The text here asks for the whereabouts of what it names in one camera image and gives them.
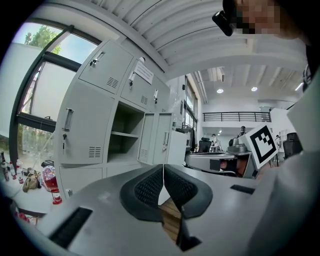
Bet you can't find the clear water jug red handle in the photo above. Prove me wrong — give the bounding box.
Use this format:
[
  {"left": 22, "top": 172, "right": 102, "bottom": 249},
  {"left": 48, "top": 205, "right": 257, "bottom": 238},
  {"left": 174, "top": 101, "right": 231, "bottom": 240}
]
[{"left": 51, "top": 190, "right": 63, "bottom": 206}]

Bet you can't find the person's head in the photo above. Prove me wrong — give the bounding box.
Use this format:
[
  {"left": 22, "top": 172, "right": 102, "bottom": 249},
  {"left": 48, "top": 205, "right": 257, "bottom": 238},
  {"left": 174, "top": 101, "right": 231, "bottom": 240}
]
[{"left": 222, "top": 0, "right": 311, "bottom": 47}]

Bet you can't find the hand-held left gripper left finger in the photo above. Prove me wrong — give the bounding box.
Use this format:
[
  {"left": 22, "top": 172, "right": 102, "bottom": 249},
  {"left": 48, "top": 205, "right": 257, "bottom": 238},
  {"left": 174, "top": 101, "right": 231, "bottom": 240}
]
[{"left": 37, "top": 164, "right": 181, "bottom": 256}]

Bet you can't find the black framed window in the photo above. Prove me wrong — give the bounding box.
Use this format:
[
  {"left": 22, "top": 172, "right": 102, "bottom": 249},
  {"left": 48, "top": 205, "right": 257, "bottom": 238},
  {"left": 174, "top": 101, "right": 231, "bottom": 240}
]
[{"left": 8, "top": 22, "right": 101, "bottom": 176}]

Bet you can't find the white low ledge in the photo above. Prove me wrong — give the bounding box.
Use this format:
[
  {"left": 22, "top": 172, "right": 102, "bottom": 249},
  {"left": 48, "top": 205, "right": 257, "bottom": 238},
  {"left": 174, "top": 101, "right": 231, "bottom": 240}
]
[{"left": 0, "top": 172, "right": 55, "bottom": 219}]

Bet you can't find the white paper notice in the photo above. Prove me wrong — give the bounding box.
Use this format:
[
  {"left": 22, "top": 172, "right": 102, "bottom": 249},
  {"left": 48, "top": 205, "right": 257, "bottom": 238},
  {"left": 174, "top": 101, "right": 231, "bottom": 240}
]
[{"left": 133, "top": 61, "right": 155, "bottom": 85}]

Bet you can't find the black office chair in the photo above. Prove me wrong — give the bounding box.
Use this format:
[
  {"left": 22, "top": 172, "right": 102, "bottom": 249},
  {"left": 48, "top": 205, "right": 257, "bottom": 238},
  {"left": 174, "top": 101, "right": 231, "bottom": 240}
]
[
  {"left": 282, "top": 132, "right": 304, "bottom": 161},
  {"left": 197, "top": 137, "right": 213, "bottom": 154}
]

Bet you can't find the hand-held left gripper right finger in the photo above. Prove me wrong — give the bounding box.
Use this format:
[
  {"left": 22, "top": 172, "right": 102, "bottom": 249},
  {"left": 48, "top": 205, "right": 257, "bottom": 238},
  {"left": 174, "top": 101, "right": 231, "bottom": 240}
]
[{"left": 163, "top": 164, "right": 264, "bottom": 256}]

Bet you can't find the black head-worn camera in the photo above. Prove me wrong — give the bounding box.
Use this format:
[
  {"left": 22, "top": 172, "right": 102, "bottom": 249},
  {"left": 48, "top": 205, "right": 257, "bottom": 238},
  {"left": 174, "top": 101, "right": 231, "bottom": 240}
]
[{"left": 211, "top": 9, "right": 237, "bottom": 38}]

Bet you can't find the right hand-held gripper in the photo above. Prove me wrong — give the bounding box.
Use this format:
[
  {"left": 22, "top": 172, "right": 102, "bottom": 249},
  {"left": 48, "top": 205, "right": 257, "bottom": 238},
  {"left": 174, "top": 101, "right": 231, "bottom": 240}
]
[{"left": 186, "top": 121, "right": 279, "bottom": 179}]

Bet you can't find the brown cloth bag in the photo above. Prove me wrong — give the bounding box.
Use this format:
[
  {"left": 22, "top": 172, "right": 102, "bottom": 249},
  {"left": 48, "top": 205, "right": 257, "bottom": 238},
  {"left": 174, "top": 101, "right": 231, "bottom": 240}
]
[{"left": 22, "top": 170, "right": 41, "bottom": 194}]

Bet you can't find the wooden slat platform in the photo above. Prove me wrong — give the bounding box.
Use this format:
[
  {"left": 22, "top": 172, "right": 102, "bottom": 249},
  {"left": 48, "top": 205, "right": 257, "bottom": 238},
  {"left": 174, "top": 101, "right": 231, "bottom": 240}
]
[{"left": 159, "top": 196, "right": 183, "bottom": 244}]

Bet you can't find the cluster of small bottles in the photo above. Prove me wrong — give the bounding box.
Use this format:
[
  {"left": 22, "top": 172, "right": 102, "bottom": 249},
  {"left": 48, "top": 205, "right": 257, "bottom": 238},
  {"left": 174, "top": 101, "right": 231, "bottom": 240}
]
[{"left": 0, "top": 149, "right": 25, "bottom": 185}]

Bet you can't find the grey metal locker cabinet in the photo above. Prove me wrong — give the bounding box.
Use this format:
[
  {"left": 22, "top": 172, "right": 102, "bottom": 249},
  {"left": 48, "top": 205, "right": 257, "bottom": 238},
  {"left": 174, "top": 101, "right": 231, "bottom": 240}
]
[{"left": 53, "top": 38, "right": 176, "bottom": 201}]

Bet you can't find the red clear bag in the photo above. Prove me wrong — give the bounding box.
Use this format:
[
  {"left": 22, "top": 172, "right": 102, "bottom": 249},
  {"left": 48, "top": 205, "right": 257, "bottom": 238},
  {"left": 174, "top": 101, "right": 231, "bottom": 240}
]
[{"left": 41, "top": 159, "right": 60, "bottom": 193}]

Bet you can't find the black mezzanine railing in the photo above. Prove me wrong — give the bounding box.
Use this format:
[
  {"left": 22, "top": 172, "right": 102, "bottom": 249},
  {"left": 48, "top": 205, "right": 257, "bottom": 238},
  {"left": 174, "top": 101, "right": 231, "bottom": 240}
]
[{"left": 202, "top": 111, "right": 272, "bottom": 124}]

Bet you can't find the white counter block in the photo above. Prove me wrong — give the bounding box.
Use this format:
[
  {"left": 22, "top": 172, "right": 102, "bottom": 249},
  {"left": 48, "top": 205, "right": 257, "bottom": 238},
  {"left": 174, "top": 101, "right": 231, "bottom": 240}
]
[{"left": 168, "top": 129, "right": 189, "bottom": 166}]

